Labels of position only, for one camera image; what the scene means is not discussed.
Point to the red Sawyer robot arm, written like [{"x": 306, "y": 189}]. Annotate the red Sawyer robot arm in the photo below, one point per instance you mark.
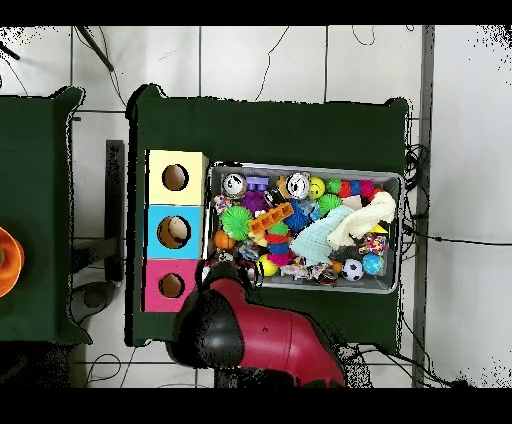
[{"x": 272, "y": 336}]

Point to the wooden box with three holes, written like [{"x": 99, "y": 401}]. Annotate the wooden box with three holes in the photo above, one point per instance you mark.
[{"x": 176, "y": 196}]

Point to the purple monster toy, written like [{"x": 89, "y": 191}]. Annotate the purple monster toy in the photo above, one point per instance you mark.
[{"x": 254, "y": 202}]

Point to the orange toy building block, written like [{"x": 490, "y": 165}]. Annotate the orange toy building block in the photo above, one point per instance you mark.
[{"x": 272, "y": 218}]

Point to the green spiky rubber ball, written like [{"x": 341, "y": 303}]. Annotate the green spiky rubber ball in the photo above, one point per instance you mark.
[{"x": 236, "y": 223}]

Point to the silver drink can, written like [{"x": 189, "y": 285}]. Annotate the silver drink can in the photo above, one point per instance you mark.
[{"x": 234, "y": 185}]

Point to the crushed silver can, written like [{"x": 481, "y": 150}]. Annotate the crushed silver can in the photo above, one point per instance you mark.
[{"x": 298, "y": 185}]

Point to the yellow smiley ball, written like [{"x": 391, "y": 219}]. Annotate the yellow smiley ball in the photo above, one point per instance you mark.
[{"x": 316, "y": 188}]

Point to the mint knitted cloth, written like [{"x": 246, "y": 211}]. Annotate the mint knitted cloth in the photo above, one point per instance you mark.
[{"x": 316, "y": 240}]

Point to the dark green table cloth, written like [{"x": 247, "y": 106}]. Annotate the dark green table cloth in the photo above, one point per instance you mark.
[
  {"x": 36, "y": 160},
  {"x": 272, "y": 132}
]

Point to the cream knitted cloth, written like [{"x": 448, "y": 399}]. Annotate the cream knitted cloth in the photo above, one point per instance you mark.
[{"x": 364, "y": 220}]

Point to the soccer ball toy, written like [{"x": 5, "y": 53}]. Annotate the soccer ball toy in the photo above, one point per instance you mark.
[{"x": 352, "y": 270}]

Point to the blue globe ball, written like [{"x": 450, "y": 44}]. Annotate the blue globe ball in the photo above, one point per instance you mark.
[{"x": 373, "y": 264}]

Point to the grey stand base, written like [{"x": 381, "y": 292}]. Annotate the grey stand base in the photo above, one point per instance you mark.
[{"x": 94, "y": 298}]

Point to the black tripod leg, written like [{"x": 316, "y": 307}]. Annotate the black tripod leg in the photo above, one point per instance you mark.
[{"x": 96, "y": 48}]

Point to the orange bowl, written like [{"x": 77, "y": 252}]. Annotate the orange bowl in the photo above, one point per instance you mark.
[{"x": 10, "y": 260}]

